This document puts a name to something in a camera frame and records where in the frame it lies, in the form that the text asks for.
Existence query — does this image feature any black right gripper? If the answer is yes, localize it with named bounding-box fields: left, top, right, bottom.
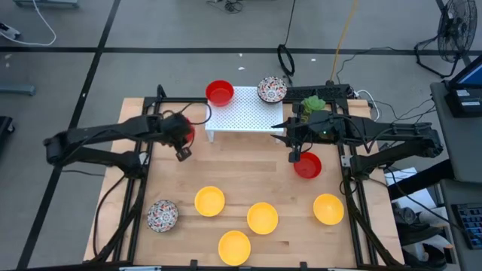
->
left=270, top=103, right=337, bottom=163

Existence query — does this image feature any red mini bowl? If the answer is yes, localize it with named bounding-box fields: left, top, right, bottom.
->
left=185, top=117, right=197, bottom=144
left=205, top=79, right=235, bottom=108
left=293, top=151, right=323, bottom=180

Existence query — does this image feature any floral patterned black mini bowl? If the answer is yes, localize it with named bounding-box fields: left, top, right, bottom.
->
left=257, top=76, right=288, bottom=104
left=146, top=199, right=179, bottom=233

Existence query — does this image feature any yellow mini bowl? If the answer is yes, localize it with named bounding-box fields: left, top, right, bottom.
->
left=313, top=193, right=345, bottom=227
left=218, top=230, right=252, bottom=266
left=246, top=202, right=279, bottom=236
left=194, top=185, right=226, bottom=218

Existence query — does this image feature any green spiky plant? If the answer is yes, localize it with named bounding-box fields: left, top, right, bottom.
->
left=300, top=95, right=327, bottom=116

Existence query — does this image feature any white perforated shelf rack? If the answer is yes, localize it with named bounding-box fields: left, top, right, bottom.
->
left=204, top=86, right=285, bottom=144

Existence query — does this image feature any black perforated power box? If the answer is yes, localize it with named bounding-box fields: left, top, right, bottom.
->
left=282, top=84, right=355, bottom=102

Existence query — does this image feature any black diagonal beam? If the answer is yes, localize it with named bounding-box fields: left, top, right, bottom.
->
left=387, top=158, right=453, bottom=201

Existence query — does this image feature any white paper sheet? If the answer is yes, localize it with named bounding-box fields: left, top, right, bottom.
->
left=383, top=166, right=438, bottom=212

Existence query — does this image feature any grey stand foot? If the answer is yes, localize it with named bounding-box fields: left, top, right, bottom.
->
left=0, top=83, right=37, bottom=96

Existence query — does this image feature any black box with labels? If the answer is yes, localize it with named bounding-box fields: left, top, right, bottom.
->
left=444, top=87, right=482, bottom=118

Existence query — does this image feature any grey keyboard desk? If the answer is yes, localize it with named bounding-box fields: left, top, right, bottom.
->
left=438, top=178, right=482, bottom=271

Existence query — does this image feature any grey stand base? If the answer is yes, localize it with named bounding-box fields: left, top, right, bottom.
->
left=13, top=0, right=80, bottom=9

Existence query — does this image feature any computer monitor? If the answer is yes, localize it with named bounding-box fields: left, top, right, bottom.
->
left=447, top=53, right=482, bottom=90

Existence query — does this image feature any black floor fan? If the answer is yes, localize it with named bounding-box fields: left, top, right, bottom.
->
left=413, top=0, right=479, bottom=79

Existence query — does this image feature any black keyboard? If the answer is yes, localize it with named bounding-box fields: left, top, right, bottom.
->
left=450, top=202, right=482, bottom=251

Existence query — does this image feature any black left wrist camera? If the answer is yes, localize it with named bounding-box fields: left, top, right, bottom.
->
left=165, top=113, right=188, bottom=131

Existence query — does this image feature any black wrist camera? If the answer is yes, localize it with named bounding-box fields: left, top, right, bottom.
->
left=165, top=113, right=188, bottom=131
left=307, top=111, right=334, bottom=132

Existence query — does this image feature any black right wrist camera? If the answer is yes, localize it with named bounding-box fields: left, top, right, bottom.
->
left=307, top=111, right=334, bottom=132

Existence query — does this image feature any black aluminium table frame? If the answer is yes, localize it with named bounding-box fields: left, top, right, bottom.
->
left=90, top=84, right=406, bottom=270

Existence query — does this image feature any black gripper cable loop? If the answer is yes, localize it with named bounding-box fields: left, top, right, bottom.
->
left=165, top=101, right=213, bottom=126

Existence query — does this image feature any black hanging cable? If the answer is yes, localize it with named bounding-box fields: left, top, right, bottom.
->
left=276, top=0, right=297, bottom=77

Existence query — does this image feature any yellow hanging cable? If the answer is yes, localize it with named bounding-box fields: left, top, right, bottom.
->
left=329, top=0, right=358, bottom=83

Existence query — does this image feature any black cable bundle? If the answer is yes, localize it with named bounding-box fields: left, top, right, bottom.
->
left=206, top=0, right=245, bottom=15

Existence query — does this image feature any white cable with plug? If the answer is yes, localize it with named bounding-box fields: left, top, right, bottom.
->
left=0, top=0, right=57, bottom=47

